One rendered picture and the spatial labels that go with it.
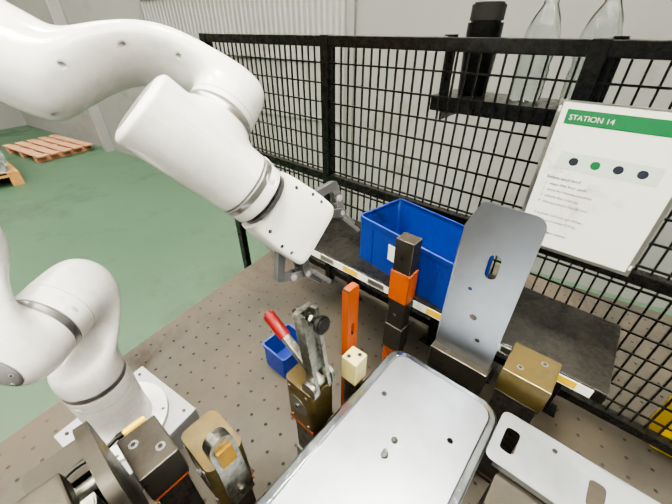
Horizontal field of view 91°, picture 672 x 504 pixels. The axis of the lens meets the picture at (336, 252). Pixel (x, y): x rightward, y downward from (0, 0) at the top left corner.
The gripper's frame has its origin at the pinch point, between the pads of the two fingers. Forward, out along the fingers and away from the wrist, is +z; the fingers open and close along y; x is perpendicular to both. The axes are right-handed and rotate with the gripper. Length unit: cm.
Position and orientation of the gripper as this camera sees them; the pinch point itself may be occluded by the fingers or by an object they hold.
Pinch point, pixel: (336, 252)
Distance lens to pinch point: 52.2
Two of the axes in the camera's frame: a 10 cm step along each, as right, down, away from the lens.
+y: -4.8, 8.6, -1.5
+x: 6.1, 2.1, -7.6
